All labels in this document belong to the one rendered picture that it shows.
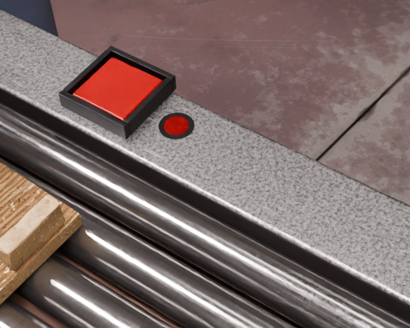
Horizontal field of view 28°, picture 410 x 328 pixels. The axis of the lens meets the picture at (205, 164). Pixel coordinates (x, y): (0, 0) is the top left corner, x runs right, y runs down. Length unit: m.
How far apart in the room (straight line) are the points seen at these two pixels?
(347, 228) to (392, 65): 1.50
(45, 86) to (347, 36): 1.50
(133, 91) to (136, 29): 1.49
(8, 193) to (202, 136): 0.17
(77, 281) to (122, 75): 0.21
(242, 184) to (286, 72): 1.42
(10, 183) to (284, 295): 0.24
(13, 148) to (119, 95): 0.10
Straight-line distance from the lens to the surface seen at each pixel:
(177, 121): 0.73
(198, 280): 0.63
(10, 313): 0.63
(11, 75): 0.80
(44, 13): 1.46
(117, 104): 0.73
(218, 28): 2.21
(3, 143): 0.75
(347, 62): 2.13
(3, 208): 0.67
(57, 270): 0.64
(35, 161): 0.73
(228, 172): 0.69
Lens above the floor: 1.45
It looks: 50 degrees down
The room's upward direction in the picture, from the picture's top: 3 degrees counter-clockwise
